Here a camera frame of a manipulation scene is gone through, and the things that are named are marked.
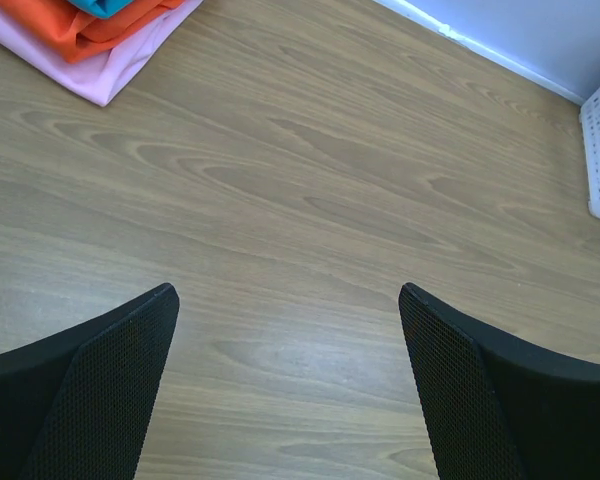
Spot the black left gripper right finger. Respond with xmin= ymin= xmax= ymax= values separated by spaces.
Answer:
xmin=398 ymin=283 xmax=600 ymax=479

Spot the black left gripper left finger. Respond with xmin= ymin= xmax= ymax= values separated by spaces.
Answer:
xmin=0 ymin=283 xmax=180 ymax=479

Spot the folded orange t-shirt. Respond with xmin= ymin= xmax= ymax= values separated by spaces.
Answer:
xmin=0 ymin=0 xmax=182 ymax=63

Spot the folded light pink t-shirt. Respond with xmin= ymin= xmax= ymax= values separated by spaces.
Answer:
xmin=0 ymin=1 xmax=200 ymax=107

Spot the folded teal t-shirt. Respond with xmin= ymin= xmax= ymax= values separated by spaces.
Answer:
xmin=69 ymin=0 xmax=133 ymax=19

